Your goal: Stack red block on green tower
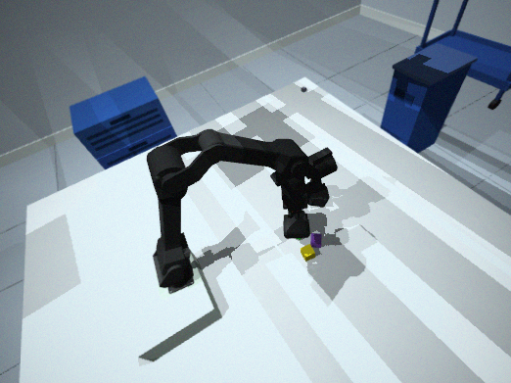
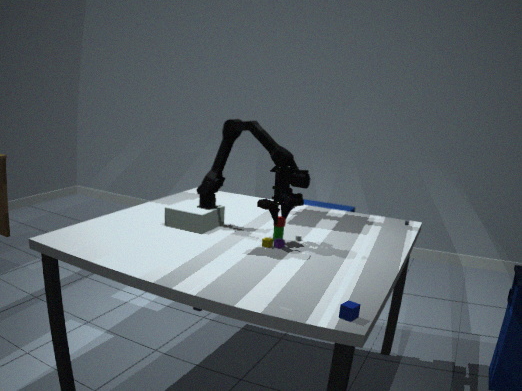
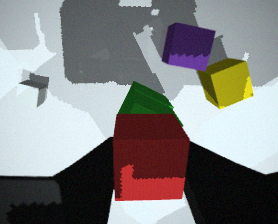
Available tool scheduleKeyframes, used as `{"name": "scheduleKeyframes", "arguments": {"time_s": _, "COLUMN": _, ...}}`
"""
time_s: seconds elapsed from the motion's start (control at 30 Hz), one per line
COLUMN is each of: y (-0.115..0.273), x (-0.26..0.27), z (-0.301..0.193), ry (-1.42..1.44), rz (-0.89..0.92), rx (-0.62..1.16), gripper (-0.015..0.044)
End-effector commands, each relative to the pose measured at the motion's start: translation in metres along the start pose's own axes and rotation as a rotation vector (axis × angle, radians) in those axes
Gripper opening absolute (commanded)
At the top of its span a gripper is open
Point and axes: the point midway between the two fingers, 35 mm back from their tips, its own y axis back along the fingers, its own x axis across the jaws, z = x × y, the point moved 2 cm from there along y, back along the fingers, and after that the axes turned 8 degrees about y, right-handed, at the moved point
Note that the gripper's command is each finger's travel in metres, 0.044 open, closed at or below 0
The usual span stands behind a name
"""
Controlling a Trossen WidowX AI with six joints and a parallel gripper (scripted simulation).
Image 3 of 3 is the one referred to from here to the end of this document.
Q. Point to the red block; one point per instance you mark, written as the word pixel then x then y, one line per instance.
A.
pixel 149 157

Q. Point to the yellow block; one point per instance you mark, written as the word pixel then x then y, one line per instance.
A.
pixel 226 82

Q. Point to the green block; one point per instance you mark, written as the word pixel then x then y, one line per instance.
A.
pixel 141 104
pixel 147 92

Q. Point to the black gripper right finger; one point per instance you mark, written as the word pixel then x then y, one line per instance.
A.
pixel 220 191

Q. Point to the purple block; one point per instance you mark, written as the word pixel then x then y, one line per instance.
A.
pixel 188 46

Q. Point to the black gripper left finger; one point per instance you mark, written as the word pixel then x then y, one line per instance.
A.
pixel 80 194

